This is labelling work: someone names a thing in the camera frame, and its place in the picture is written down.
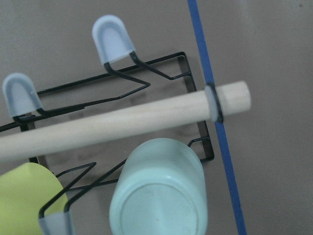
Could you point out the light green cup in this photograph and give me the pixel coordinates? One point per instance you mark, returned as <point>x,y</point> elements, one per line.
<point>161,191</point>

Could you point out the black wire cup rack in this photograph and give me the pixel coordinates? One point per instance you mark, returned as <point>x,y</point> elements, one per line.
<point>211,103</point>

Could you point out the yellow cup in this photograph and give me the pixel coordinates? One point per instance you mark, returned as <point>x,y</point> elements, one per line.
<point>23,191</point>

